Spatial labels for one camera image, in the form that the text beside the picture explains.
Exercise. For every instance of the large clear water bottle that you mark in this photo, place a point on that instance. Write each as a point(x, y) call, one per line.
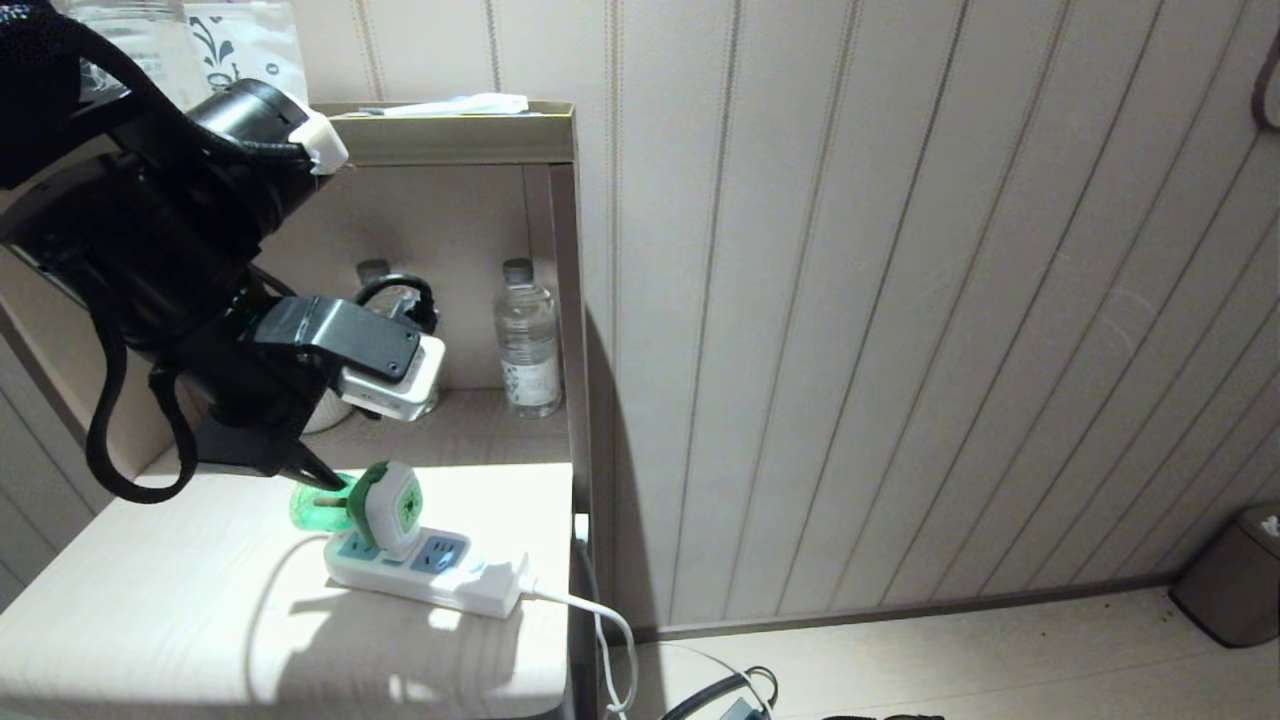
point(160, 40)

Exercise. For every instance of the green mosquito repellent plug-in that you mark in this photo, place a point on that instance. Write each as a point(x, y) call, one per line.
point(390, 510)

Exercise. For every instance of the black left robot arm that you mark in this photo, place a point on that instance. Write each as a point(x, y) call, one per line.
point(150, 220)

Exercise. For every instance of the flat white paper packet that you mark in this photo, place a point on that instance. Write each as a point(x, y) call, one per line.
point(470, 105)

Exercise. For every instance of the grey trash bin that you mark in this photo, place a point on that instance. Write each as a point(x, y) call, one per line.
point(1235, 585)

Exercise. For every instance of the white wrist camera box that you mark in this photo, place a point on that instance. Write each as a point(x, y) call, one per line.
point(400, 395)

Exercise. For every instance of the white power strip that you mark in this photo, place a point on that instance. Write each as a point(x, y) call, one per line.
point(450, 582)

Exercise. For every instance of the white printed bag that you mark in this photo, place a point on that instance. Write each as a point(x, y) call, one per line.
point(250, 45)

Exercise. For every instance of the small water bottle black cap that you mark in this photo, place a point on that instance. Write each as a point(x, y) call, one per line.
point(372, 272)
point(528, 350)

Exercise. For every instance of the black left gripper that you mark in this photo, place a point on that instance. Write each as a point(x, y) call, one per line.
point(250, 400)

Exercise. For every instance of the white ribbed mug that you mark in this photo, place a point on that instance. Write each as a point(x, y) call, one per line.
point(325, 415)

